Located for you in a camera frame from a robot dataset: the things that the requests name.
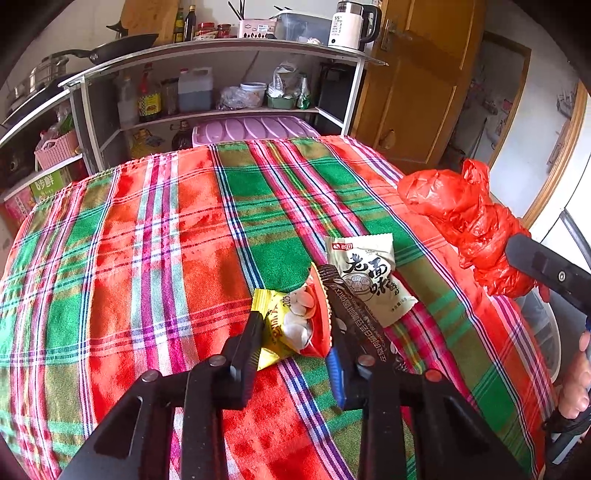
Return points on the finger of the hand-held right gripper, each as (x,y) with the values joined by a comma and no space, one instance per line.
(554,272)

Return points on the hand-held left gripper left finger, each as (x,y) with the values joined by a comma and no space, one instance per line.
(244,364)

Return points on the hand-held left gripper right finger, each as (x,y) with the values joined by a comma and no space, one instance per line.
(334,376)

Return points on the dark printed wrapper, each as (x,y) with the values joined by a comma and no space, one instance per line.
(355,318)

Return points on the yellow red snack packet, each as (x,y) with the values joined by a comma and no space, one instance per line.
(295,323)

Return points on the red plastic bag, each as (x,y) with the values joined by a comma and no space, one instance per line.
(461,207)

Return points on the person's right hand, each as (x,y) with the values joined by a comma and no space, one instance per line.
(577,378)

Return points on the beige printed sachet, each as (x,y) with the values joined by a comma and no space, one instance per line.
(369,277)

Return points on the plaid tablecloth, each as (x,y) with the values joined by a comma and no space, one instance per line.
(161,254)

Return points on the wooden door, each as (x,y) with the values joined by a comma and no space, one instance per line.
(415,83)

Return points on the dark round bottle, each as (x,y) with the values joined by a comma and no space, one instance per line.
(181,138)

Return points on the crumpled clear plastic bag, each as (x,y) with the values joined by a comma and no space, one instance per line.
(231,99)

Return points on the green cardboard box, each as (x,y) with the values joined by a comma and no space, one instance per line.
(51,182)

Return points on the green small basket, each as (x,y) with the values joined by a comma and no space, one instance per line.
(286,94)

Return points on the pink cardboard box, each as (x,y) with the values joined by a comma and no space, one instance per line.
(18,210)

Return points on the dark liquid plastic jug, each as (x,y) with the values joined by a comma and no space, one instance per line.
(196,94)

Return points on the dark glass jar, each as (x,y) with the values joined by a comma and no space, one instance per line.
(169,99)

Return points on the soy sauce bottle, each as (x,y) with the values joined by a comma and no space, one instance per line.
(149,101)

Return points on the clear plastic bottle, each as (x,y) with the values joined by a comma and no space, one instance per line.
(127,106)

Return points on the pink woven basket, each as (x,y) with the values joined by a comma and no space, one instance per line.
(57,150)

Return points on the grey metal shelf rack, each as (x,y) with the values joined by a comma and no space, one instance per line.
(231,46)

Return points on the white electric kettle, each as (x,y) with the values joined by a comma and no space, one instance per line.
(346,27)

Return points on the white low shelf unit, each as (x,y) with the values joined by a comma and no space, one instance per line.
(27,124)

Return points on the red sauce jar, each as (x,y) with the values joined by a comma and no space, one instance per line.
(206,31)
(224,31)

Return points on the pink chopstick holder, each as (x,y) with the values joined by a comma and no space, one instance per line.
(256,28)

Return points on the black induction cooker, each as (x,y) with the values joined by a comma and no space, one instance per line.
(32,104)

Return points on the black frying pan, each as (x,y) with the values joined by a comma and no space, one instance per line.
(124,46)

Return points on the dark oil bottle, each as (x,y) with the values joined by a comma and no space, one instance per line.
(178,28)
(190,27)

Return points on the clear plastic storage container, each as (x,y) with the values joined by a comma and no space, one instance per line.
(302,26)

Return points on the steel pot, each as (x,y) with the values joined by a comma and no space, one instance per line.
(41,78)

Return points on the wooden cutting board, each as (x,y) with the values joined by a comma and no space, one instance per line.
(147,21)

